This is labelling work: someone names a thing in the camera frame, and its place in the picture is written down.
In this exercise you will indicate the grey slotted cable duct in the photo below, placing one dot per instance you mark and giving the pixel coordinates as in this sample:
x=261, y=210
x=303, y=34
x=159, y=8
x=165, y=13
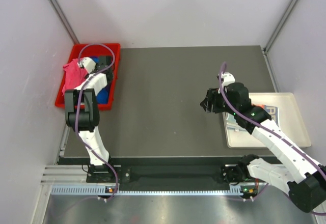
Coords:
x=104, y=190

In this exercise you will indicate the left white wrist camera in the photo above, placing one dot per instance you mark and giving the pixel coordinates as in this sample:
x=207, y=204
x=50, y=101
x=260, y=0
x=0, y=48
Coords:
x=88, y=64

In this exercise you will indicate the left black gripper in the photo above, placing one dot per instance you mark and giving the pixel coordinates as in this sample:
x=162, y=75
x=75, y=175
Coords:
x=96, y=67

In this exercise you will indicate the purple towel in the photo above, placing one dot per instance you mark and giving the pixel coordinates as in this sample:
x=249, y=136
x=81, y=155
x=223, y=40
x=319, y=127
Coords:
x=108, y=88

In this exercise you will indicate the blue polka dot towel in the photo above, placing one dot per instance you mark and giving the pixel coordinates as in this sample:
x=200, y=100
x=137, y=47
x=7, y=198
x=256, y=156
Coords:
x=232, y=124

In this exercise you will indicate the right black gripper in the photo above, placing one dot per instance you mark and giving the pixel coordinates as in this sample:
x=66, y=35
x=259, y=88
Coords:
x=213, y=95

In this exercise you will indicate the dark blue towel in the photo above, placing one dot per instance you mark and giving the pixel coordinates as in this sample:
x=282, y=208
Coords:
x=102, y=96

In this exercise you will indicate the pink towel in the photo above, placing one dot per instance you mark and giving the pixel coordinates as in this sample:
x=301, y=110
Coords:
x=74, y=75

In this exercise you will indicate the white plastic tray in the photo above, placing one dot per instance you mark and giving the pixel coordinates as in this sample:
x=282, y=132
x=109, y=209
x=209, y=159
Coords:
x=291, y=122

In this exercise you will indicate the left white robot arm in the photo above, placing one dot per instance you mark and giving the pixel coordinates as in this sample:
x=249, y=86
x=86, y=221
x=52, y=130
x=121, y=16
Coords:
x=82, y=112

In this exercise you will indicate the beige rabbit letter towel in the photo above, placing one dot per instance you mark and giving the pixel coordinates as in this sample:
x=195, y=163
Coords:
x=273, y=111

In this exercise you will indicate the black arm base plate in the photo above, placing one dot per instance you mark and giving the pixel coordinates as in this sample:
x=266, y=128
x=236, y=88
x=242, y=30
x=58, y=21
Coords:
x=181, y=184

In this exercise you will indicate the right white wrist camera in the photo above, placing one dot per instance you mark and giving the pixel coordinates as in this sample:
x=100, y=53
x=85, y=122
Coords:
x=227, y=79

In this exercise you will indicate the aluminium frame rail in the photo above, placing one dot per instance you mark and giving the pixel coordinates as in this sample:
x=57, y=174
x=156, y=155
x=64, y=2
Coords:
x=63, y=174

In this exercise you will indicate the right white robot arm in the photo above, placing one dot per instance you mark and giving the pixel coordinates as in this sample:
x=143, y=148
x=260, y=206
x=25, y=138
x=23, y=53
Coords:
x=306, y=195

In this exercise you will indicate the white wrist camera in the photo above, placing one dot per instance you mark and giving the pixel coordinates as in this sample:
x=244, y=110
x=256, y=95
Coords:
x=227, y=79
x=88, y=64

